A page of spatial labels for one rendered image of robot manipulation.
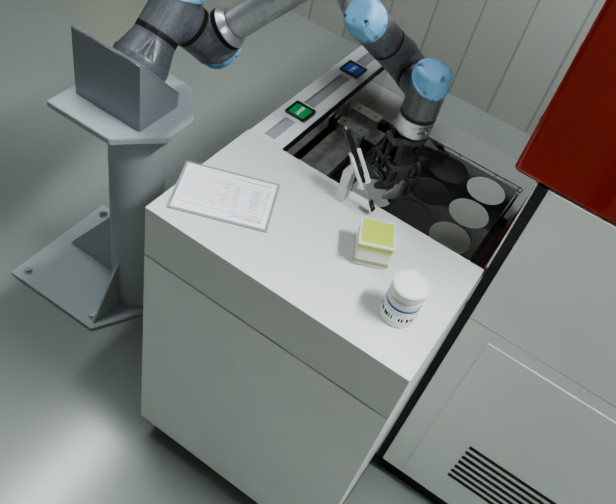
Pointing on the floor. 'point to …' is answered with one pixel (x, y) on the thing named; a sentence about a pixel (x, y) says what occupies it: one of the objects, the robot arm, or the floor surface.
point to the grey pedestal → (72, 255)
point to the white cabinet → (250, 400)
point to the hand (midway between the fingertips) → (393, 197)
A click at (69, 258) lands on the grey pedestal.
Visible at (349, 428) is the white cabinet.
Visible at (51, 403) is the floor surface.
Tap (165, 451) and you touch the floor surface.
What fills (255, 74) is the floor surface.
